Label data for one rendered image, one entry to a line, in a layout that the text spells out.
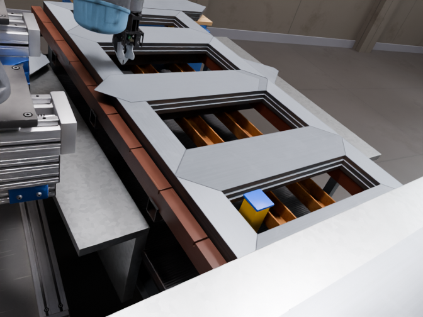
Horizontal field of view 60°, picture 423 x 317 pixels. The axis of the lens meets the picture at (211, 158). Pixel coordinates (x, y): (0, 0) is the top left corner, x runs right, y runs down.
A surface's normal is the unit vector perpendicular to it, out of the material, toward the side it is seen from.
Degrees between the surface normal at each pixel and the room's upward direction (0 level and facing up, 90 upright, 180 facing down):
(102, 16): 93
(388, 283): 0
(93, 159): 0
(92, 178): 0
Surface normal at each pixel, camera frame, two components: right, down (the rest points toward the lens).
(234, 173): 0.26, -0.76
